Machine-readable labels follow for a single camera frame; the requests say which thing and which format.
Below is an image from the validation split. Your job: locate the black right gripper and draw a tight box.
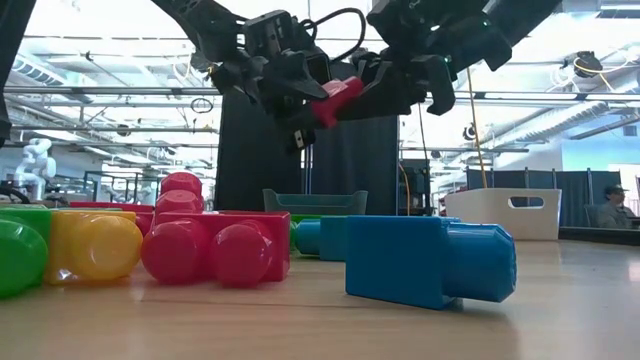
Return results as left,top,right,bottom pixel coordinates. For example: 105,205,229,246
334,0,481,121

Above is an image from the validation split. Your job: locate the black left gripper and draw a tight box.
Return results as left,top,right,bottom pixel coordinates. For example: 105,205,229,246
209,49,330,154

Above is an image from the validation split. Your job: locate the large blue building block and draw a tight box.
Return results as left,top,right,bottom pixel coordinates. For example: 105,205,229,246
293,215,349,263

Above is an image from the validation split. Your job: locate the blue one-stud block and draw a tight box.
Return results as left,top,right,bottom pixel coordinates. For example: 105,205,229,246
344,214,518,311

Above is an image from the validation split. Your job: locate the long red building block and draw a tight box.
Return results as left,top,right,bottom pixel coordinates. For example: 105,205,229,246
68,200,157,237

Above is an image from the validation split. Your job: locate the yellow one-stud block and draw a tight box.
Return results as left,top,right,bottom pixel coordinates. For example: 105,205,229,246
45,208,145,287

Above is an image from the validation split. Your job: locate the green two-stud block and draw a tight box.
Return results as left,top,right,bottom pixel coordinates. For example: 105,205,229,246
0,205,54,300

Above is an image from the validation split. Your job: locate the black folding partition screen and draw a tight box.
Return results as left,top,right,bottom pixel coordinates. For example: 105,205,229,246
213,59,400,217

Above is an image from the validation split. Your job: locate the teal plastic bin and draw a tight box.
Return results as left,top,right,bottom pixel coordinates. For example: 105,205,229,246
262,188,370,217

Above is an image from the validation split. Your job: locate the black equipment rack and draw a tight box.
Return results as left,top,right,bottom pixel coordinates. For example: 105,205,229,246
398,158,432,217

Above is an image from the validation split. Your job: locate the white plastic bin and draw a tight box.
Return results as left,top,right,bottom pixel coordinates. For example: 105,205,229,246
443,187,563,242

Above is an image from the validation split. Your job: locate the dark blue room divider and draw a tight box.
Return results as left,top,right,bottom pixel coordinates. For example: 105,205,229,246
465,167,627,230

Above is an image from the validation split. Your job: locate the person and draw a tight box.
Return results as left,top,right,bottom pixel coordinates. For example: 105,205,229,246
596,184,639,230

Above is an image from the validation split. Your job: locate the white humanoid robot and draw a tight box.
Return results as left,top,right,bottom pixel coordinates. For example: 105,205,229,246
13,138,58,202

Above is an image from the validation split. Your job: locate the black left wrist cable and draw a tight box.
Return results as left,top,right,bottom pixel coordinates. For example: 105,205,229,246
299,6,369,64

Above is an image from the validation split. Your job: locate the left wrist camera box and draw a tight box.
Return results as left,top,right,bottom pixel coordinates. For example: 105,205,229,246
243,10,303,57

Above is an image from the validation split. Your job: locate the yellow hanging cable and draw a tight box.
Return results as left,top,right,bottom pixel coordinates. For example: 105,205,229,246
466,67,489,190

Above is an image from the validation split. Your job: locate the black ceiling cable reel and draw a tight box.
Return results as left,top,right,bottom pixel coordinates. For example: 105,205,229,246
571,49,605,80

